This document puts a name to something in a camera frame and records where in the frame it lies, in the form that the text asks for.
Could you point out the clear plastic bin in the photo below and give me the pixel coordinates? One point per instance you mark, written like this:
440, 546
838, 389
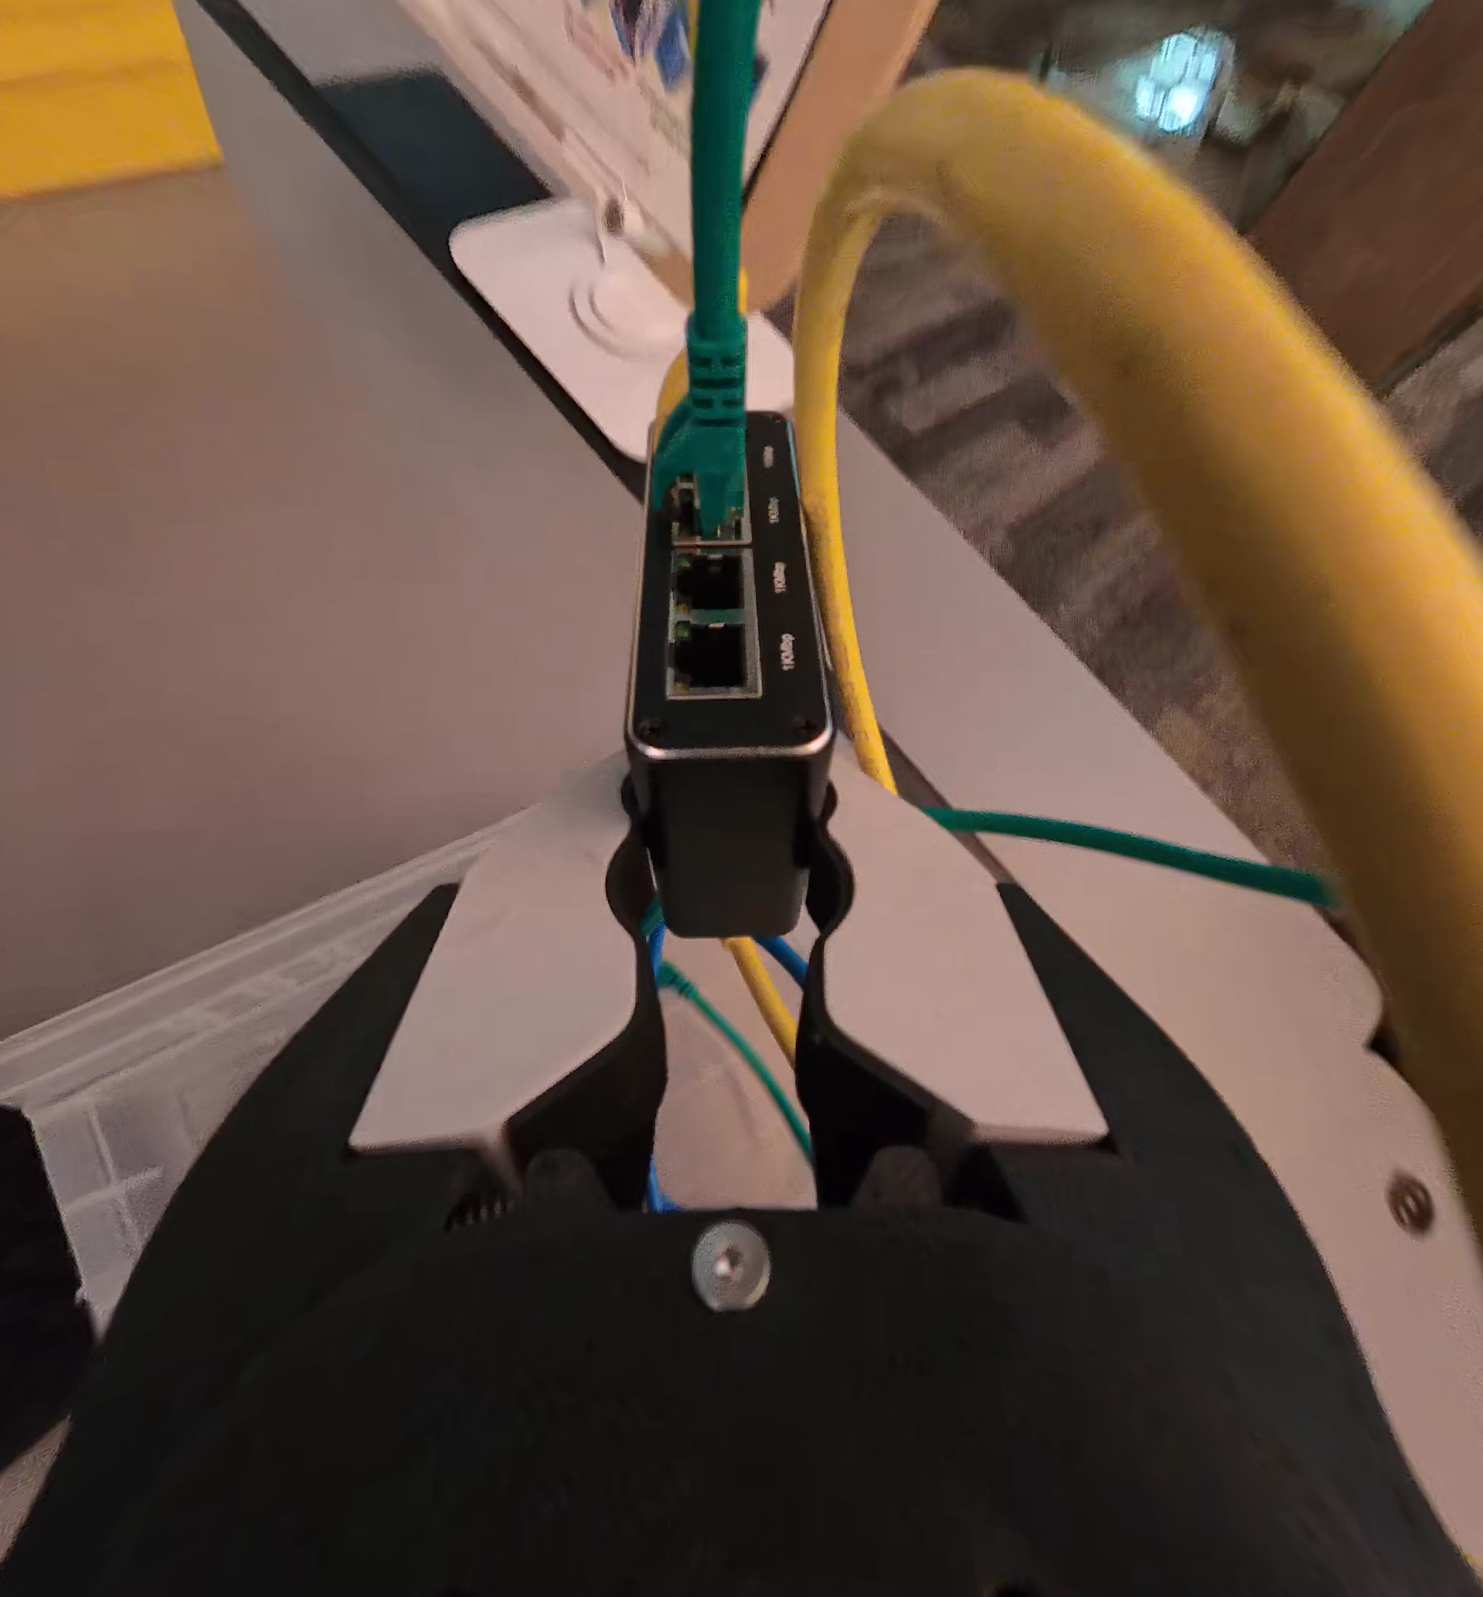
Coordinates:
192, 1035

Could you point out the wooden display board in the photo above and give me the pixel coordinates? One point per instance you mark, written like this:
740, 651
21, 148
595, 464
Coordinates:
815, 162

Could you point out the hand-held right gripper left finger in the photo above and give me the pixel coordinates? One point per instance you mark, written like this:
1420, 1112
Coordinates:
528, 997

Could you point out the black ethernet switch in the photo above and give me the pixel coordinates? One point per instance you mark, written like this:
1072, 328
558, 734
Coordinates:
728, 823

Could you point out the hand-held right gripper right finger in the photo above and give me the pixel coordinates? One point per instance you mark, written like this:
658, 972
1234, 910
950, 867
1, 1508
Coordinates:
940, 997

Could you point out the yellow plastic bin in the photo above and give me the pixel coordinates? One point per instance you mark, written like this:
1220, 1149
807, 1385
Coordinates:
55, 99

